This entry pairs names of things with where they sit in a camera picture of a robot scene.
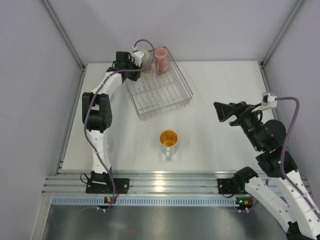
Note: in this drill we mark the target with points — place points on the slotted cable duct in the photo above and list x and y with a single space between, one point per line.
167 201

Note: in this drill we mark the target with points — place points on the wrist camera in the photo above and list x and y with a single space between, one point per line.
268 102
137 54

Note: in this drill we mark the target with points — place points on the wire dish rack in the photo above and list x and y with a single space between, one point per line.
155 94

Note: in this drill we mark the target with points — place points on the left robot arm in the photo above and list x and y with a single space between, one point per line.
97 118

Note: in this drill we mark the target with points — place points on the aluminium mounting rail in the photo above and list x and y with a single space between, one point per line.
143 183

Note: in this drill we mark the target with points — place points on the aluminium frame post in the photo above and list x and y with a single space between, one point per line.
62 32
289 20

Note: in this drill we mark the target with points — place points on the light blue mug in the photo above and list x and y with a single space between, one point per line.
112 98

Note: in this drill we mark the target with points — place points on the pink patterned mug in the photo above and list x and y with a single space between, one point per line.
161 60

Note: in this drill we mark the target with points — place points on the cream floral mug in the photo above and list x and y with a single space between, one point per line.
146 60

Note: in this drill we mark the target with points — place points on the aluminium frame post right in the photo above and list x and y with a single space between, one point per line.
289 20

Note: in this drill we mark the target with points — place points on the clear glass tumbler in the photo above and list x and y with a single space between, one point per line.
110 145

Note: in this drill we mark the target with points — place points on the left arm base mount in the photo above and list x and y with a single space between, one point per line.
102 184

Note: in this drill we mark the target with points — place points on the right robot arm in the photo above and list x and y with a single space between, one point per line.
295 211

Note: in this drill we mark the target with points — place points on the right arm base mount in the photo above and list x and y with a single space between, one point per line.
232 186

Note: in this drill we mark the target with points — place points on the aluminium frame post left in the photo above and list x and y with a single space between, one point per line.
62 32

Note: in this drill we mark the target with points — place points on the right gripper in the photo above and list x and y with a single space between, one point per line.
241 110

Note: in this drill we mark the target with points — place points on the white mug orange interior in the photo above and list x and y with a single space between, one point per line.
169 142

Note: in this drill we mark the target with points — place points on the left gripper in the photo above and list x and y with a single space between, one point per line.
131 62

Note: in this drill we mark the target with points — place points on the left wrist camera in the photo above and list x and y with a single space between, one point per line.
137 54

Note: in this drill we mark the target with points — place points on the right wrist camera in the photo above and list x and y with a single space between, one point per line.
268 102

